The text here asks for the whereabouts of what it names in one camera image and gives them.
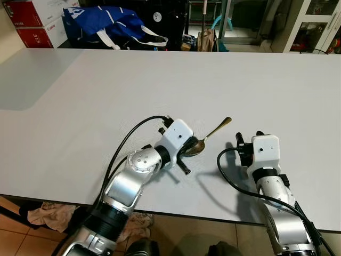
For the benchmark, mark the bronze metal spoon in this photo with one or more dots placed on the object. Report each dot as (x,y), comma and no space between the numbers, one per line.
(213,132)

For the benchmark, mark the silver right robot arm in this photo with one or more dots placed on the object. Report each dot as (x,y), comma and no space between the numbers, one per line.
(279,213)

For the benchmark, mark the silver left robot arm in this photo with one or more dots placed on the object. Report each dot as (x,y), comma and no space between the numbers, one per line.
(125,184)

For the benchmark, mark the pink crumpled cloth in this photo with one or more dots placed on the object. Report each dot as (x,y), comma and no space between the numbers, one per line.
(50,214)
(136,224)

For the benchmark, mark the dark right robot leg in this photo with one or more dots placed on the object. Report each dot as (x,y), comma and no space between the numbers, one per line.
(222,249)

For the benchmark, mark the dark robot leg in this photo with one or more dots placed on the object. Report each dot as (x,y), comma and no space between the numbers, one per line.
(143,248)
(222,249)

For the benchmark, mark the dark left robot leg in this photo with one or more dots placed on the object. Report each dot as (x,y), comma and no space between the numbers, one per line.
(143,248)

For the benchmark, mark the brown bag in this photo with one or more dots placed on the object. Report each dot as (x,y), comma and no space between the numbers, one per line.
(206,41)

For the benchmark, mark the black case with white sticker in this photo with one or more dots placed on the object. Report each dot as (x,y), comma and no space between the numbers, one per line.
(173,24)

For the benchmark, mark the white glass-door cabinet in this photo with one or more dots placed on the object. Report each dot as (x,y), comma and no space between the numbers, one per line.
(301,21)

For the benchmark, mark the wooden pole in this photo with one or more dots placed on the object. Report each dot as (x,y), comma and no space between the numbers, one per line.
(205,13)

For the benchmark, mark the small red and white box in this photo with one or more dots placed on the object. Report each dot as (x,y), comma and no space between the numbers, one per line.
(37,36)

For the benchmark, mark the large red and white box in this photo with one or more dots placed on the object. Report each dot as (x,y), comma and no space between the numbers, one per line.
(24,12)

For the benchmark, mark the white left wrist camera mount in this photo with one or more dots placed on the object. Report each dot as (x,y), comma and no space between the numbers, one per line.
(176,136)

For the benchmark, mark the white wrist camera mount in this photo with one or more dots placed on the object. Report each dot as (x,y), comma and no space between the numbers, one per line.
(176,136)
(265,150)

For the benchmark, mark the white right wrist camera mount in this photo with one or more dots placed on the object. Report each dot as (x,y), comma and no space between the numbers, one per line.
(265,150)

